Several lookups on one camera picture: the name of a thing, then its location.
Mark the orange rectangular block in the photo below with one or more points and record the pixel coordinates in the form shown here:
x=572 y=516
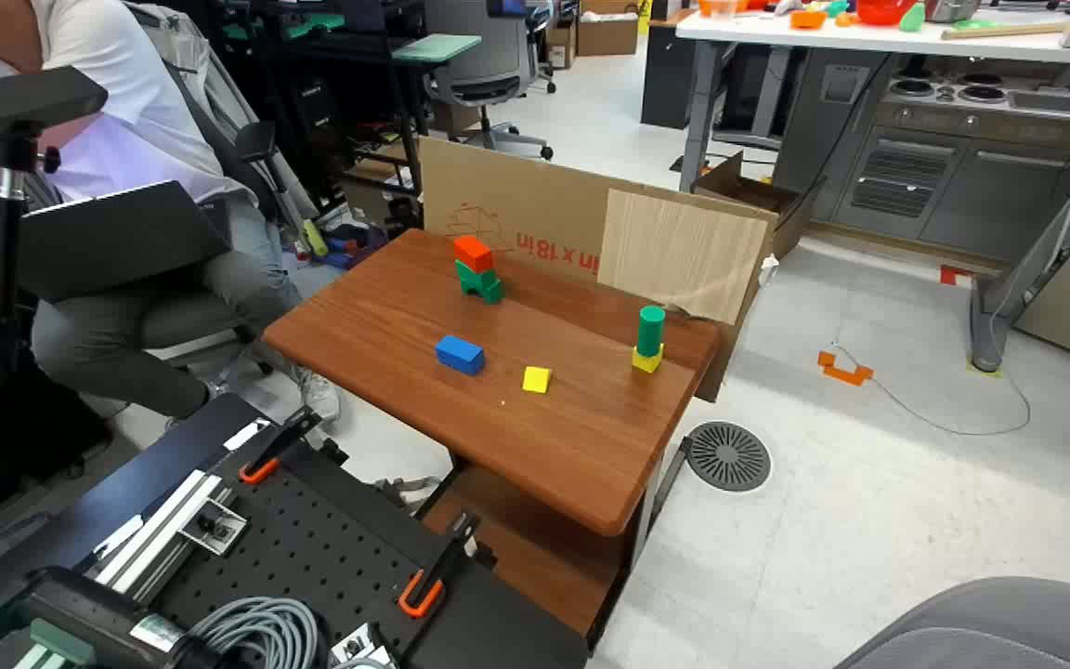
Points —
x=473 y=252

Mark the green robot base part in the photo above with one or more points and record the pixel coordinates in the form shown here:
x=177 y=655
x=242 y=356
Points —
x=90 y=624

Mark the yellow cube block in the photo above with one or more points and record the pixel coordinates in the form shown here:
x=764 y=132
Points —
x=536 y=380

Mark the brown wooden table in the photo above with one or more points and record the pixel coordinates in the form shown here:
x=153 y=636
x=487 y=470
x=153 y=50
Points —
x=558 y=476

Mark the green arch block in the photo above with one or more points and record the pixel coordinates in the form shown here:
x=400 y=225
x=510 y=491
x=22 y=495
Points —
x=479 y=283

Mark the blue rectangular block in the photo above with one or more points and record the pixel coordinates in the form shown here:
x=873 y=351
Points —
x=459 y=356

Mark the yellow block under cylinder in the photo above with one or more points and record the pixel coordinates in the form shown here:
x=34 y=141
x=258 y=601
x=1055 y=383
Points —
x=647 y=365

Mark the green cylinder block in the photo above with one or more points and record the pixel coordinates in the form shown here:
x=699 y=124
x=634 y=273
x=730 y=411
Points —
x=650 y=328

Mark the cardboard box panel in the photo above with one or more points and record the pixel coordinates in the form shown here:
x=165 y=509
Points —
x=689 y=252

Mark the round floor drain cover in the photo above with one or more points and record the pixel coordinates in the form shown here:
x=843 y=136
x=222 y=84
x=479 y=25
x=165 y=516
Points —
x=725 y=454

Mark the rolling office chair background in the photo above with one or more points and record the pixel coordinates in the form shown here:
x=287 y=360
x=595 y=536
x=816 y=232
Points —
x=476 y=58

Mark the black office chair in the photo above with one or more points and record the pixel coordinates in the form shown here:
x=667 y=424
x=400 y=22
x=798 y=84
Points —
x=204 y=136

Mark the seated person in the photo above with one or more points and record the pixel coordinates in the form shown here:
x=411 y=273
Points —
x=111 y=172

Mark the grey toy kitchen cabinet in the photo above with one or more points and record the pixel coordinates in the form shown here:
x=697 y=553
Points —
x=948 y=153

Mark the grey chair back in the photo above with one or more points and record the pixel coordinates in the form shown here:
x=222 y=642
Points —
x=995 y=624

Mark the white top work desk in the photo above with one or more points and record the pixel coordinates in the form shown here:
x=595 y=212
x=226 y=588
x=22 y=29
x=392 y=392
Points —
x=714 y=40

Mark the orange handled clamp left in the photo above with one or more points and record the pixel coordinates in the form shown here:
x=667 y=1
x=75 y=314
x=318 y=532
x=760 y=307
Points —
x=283 y=437

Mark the orange handled clamp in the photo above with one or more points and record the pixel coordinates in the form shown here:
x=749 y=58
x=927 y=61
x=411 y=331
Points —
x=428 y=583
x=283 y=437

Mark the orange handled clamp right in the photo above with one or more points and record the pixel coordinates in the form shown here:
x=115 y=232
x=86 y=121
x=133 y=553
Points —
x=428 y=583

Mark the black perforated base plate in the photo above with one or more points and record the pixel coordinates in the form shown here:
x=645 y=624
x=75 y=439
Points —
x=318 y=536

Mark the orange bracket on floor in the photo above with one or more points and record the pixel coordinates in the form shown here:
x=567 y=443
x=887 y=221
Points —
x=843 y=375

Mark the silver aluminium rail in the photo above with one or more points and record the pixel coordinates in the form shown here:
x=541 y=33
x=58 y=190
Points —
x=191 y=520

